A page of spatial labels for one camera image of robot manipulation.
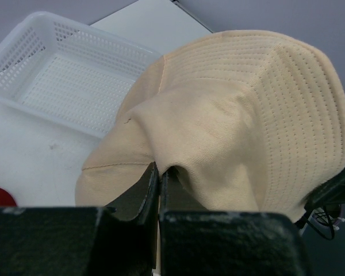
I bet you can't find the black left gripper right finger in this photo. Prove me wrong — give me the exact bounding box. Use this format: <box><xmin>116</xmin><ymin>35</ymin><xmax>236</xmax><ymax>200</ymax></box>
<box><xmin>159</xmin><ymin>168</ymin><xmax>312</xmax><ymax>275</ymax></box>

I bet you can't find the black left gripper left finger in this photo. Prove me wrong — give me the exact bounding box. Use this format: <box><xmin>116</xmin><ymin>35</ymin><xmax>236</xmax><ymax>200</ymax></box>
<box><xmin>0</xmin><ymin>163</ymin><xmax>159</xmax><ymax>275</ymax></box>

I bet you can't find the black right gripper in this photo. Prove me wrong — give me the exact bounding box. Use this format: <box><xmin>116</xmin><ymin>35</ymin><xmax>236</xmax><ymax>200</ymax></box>
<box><xmin>295</xmin><ymin>168</ymin><xmax>345</xmax><ymax>240</ymax></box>

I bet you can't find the beige hat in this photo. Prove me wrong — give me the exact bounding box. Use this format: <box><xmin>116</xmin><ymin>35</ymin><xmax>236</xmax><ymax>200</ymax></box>
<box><xmin>75</xmin><ymin>30</ymin><xmax>345</xmax><ymax>222</ymax></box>

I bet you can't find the white plastic basket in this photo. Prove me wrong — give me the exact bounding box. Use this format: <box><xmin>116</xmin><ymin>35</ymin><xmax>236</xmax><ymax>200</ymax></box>
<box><xmin>0</xmin><ymin>12</ymin><xmax>159</xmax><ymax>138</ymax></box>

